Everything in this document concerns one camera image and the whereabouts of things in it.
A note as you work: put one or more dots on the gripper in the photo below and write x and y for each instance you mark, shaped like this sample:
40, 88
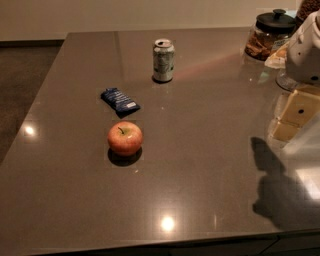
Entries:
304, 56

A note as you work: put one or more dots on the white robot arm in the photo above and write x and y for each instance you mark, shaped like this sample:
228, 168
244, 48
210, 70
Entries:
301, 77

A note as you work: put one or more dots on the red apple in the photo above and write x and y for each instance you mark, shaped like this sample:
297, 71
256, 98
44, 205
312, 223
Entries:
125, 138

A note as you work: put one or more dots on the clear snack packet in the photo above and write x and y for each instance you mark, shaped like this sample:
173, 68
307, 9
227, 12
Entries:
277, 59

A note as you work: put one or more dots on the glass jar with black lid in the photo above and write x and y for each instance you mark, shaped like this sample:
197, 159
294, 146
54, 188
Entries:
272, 28

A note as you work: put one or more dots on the white green soda can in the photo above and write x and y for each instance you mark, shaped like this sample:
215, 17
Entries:
163, 60

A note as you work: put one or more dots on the blue snack bag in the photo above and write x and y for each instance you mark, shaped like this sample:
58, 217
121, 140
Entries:
122, 104

